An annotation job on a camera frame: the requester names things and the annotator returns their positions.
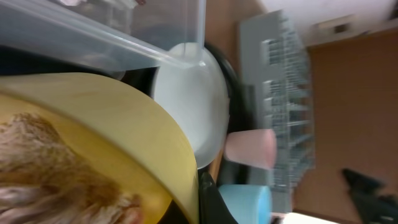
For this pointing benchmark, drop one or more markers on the pink cup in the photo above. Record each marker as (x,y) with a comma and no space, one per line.
(255,148)

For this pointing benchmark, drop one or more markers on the yellow bowl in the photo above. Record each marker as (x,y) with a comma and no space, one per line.
(122,132)

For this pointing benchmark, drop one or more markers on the blue cup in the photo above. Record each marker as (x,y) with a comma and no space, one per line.
(248,204)

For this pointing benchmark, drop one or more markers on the food scraps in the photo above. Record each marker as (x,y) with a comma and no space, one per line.
(44,181)

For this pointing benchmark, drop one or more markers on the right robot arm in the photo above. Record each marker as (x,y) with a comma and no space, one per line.
(371,206)

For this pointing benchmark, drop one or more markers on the grey dishwasher rack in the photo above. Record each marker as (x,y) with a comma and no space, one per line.
(275,69)

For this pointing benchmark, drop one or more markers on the grey plate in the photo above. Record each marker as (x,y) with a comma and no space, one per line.
(197,99)

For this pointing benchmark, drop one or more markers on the upper wooden chopstick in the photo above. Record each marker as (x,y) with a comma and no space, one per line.
(214,167)

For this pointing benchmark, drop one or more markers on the round black tray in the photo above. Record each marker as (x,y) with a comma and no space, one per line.
(212,208)

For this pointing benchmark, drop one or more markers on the clear plastic bin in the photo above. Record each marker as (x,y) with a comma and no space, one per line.
(107,35)

